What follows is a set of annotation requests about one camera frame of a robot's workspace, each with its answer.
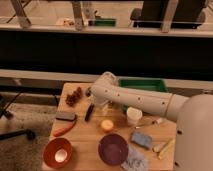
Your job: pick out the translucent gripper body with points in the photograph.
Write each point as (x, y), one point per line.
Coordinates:
(102, 109)

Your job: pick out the black dish brush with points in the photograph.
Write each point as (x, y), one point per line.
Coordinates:
(91, 106)

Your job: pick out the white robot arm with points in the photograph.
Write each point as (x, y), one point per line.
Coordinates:
(193, 116)

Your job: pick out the purple bowl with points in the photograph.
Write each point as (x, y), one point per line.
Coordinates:
(113, 149)

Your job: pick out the red bowl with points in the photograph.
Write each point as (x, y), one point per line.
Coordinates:
(57, 153)

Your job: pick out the yellow round fruit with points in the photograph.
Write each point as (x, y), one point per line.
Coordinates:
(107, 125)

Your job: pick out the grey sponge block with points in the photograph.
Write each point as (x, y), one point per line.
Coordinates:
(66, 116)

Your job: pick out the small metal spoon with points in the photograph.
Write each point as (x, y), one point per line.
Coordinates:
(157, 121)

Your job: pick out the green plastic tray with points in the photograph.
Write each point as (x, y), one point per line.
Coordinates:
(144, 84)

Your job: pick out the grey crumpled cloth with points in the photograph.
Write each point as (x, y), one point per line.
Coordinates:
(136, 161)

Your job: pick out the black office chair base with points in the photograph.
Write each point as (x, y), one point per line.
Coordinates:
(11, 130)

